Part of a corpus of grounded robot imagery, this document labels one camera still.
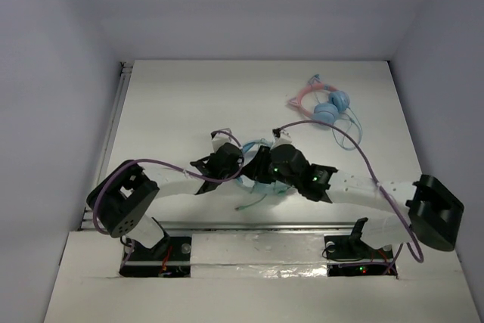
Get aluminium left side rail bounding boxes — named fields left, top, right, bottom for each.
left=82, top=61, right=133, bottom=222

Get aluminium front rail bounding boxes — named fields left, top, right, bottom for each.
left=79, top=219, right=411, bottom=234

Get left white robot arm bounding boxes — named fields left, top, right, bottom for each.
left=86, top=142, right=243, bottom=258

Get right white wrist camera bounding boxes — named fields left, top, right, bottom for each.
left=271, top=128, right=293, bottom=149

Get aluminium rail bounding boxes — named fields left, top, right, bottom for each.
left=82, top=61, right=133, bottom=222
left=79, top=219, right=411, bottom=234

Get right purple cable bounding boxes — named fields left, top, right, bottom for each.
left=278, top=120, right=424, bottom=263

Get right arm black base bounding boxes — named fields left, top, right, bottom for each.
left=321, top=218, right=398, bottom=277

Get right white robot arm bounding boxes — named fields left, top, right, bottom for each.
left=242, top=144, right=464, bottom=257

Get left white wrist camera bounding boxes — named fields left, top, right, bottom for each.
left=210, top=128, right=236, bottom=152

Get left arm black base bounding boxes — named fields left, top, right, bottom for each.
left=119, top=236, right=192, bottom=278

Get purple cable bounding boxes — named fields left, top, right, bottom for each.
left=92, top=130, right=243, bottom=235
left=278, top=120, right=424, bottom=263

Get pink blue cat-ear headphones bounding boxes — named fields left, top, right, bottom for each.
left=287, top=74, right=363, bottom=144

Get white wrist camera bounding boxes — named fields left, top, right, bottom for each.
left=210, top=128, right=236, bottom=152
left=271, top=128, right=293, bottom=149

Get green headphone cable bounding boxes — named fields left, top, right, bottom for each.
left=234, top=139, right=294, bottom=213

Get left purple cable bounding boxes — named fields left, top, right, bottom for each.
left=92, top=130, right=243, bottom=235

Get silver tape strip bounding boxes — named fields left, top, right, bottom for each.
left=190, top=232, right=327, bottom=279

